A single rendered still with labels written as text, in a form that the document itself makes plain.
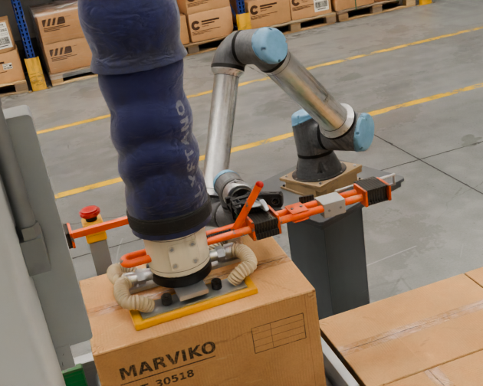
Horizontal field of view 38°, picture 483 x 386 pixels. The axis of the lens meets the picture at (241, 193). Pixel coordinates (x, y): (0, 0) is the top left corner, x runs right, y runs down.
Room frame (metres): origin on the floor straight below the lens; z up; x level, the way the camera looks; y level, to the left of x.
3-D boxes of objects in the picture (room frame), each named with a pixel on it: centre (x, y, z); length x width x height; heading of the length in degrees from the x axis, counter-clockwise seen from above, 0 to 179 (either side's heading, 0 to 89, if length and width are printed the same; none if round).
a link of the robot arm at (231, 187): (1.99, 0.01, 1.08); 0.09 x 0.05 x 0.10; 105
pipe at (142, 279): (1.70, 0.20, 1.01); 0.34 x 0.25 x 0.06; 106
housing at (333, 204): (1.83, -0.25, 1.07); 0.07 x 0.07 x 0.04; 16
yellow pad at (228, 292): (1.61, 0.17, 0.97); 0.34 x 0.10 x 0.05; 106
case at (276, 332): (1.71, 0.18, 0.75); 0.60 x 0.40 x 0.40; 104
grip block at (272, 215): (1.77, -0.04, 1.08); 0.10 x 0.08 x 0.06; 16
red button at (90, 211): (2.15, 0.51, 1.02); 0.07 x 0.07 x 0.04
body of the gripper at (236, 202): (1.91, 0.00, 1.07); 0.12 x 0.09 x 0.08; 15
